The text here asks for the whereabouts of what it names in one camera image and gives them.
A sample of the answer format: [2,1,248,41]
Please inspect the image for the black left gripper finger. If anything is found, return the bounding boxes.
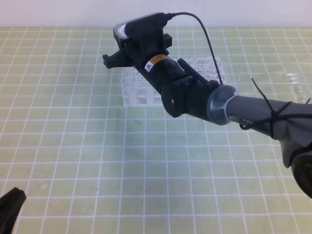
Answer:
[0,187,26,234]

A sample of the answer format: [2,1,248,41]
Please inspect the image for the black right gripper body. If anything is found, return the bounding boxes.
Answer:
[114,29,172,73]

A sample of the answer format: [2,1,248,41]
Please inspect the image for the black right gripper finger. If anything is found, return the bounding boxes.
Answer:
[102,49,133,69]

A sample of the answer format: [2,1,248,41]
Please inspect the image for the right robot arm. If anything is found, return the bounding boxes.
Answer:
[103,29,312,196]

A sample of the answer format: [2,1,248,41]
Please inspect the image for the green grid tablecloth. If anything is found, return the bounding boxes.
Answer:
[0,27,312,234]

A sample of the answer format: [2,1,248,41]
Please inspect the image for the white plastic test tube rack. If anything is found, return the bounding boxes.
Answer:
[121,56,226,107]

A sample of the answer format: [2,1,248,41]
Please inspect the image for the black right camera cable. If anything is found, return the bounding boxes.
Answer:
[168,12,224,85]

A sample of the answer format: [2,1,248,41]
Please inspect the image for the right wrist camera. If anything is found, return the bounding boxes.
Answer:
[113,13,173,39]

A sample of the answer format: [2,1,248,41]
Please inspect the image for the clear test tubes pile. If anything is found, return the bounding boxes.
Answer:
[285,73,312,104]

